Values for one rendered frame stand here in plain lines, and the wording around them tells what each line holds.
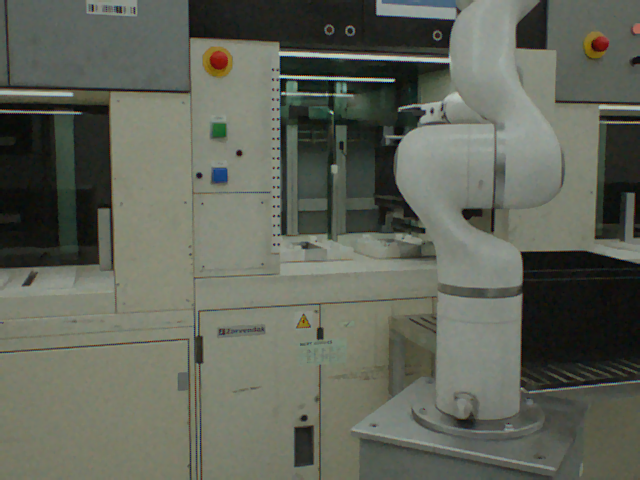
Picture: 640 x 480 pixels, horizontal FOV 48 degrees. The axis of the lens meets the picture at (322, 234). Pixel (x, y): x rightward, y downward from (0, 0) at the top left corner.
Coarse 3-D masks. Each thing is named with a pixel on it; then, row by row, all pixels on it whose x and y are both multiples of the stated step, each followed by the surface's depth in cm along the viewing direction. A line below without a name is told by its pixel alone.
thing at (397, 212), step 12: (408, 108) 184; (420, 108) 183; (384, 144) 182; (396, 144) 175; (384, 156) 186; (384, 168) 186; (384, 180) 187; (384, 192) 187; (396, 192) 179; (384, 204) 187; (396, 204) 179; (408, 204) 175; (384, 216) 194; (396, 216) 188; (408, 216) 175; (468, 216) 180; (480, 216) 181; (408, 228) 185; (420, 228) 178
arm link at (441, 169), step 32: (416, 128) 103; (448, 128) 101; (480, 128) 100; (416, 160) 99; (448, 160) 98; (480, 160) 97; (416, 192) 100; (448, 192) 99; (480, 192) 99; (448, 224) 99; (448, 256) 101; (480, 256) 99; (512, 256) 100; (448, 288) 102; (480, 288) 99; (512, 288) 100
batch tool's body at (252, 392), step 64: (192, 0) 156; (256, 0) 160; (192, 64) 158; (256, 64) 162; (320, 64) 202; (384, 64) 202; (448, 64) 202; (192, 128) 160; (256, 128) 164; (192, 192) 161; (256, 192) 165; (256, 256) 167; (256, 320) 167; (320, 320) 172; (384, 320) 176; (256, 384) 169; (320, 384) 173; (384, 384) 178; (256, 448) 170; (320, 448) 175
